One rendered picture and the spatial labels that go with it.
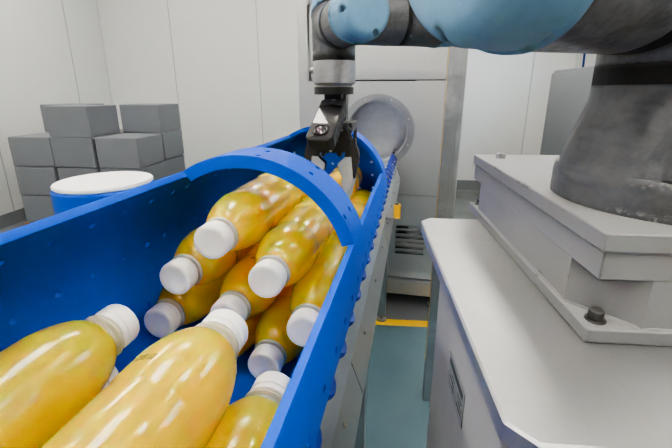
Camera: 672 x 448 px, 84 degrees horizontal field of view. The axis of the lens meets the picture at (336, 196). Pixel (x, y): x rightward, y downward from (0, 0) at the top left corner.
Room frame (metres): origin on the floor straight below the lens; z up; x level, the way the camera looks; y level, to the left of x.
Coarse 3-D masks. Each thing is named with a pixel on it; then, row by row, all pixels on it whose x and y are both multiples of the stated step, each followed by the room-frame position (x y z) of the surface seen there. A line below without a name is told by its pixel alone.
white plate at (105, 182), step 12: (60, 180) 1.14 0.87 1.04; (72, 180) 1.14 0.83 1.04; (84, 180) 1.14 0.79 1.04; (96, 180) 1.14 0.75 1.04; (108, 180) 1.14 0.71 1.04; (120, 180) 1.14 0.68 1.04; (132, 180) 1.14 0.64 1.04; (144, 180) 1.14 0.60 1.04; (60, 192) 1.02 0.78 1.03; (72, 192) 1.01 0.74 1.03; (84, 192) 1.01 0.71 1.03; (96, 192) 1.02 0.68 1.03; (108, 192) 1.04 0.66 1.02
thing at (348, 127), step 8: (320, 88) 0.67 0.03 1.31; (328, 88) 0.66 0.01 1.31; (336, 88) 0.66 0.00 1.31; (344, 88) 0.66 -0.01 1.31; (352, 88) 0.68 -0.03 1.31; (328, 96) 0.68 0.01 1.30; (336, 96) 0.68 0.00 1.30; (344, 96) 0.71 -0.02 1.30; (344, 120) 0.71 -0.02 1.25; (344, 128) 0.66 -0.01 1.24; (352, 128) 0.68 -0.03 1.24; (344, 136) 0.66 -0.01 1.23; (336, 144) 0.66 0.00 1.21; (344, 144) 0.66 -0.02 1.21; (328, 152) 0.67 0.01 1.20; (336, 152) 0.66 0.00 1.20
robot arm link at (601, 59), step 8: (656, 40) 0.24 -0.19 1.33; (664, 40) 0.24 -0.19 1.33; (640, 48) 0.25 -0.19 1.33; (648, 48) 0.25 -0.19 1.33; (656, 48) 0.25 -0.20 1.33; (664, 48) 0.25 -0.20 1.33; (600, 56) 0.30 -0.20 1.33; (608, 56) 0.28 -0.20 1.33; (616, 56) 0.28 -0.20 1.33; (624, 56) 0.27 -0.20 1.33; (632, 56) 0.26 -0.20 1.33; (640, 56) 0.26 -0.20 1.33; (648, 56) 0.26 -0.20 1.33; (656, 56) 0.25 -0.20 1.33; (664, 56) 0.25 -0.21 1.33; (600, 64) 0.29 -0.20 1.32; (608, 64) 0.28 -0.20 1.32
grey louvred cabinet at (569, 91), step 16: (560, 80) 2.57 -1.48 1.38; (576, 80) 2.37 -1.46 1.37; (560, 96) 2.53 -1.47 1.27; (576, 96) 2.34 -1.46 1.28; (560, 112) 2.50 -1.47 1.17; (576, 112) 2.31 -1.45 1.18; (544, 128) 2.69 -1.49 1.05; (560, 128) 2.47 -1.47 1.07; (544, 144) 2.65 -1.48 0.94; (560, 144) 2.43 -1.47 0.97
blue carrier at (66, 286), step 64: (128, 192) 0.35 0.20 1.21; (192, 192) 0.52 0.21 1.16; (320, 192) 0.41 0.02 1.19; (384, 192) 0.78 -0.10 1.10; (0, 256) 0.25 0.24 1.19; (64, 256) 0.32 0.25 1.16; (128, 256) 0.41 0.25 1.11; (0, 320) 0.27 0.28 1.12; (64, 320) 0.32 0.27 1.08; (320, 320) 0.25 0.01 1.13; (320, 384) 0.22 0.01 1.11
